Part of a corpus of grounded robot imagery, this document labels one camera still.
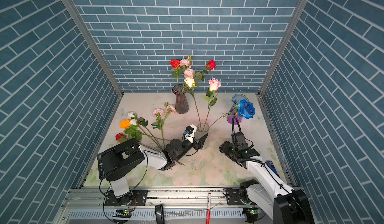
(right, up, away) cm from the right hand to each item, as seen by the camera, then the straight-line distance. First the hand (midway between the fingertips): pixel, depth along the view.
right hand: (223, 148), depth 86 cm
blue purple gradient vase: (+9, +29, +5) cm, 31 cm away
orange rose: (-64, +13, +13) cm, 67 cm away
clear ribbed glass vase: (-12, +12, -4) cm, 18 cm away
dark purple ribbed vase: (-27, +25, +20) cm, 42 cm away
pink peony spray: (-21, +45, 0) cm, 50 cm away
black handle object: (-32, -24, -20) cm, 45 cm away
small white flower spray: (-58, +14, +14) cm, 61 cm away
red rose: (-30, +52, +7) cm, 60 cm away
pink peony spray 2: (-42, +20, +17) cm, 49 cm away
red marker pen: (-10, -26, -18) cm, 34 cm away
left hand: (-10, +10, -6) cm, 16 cm away
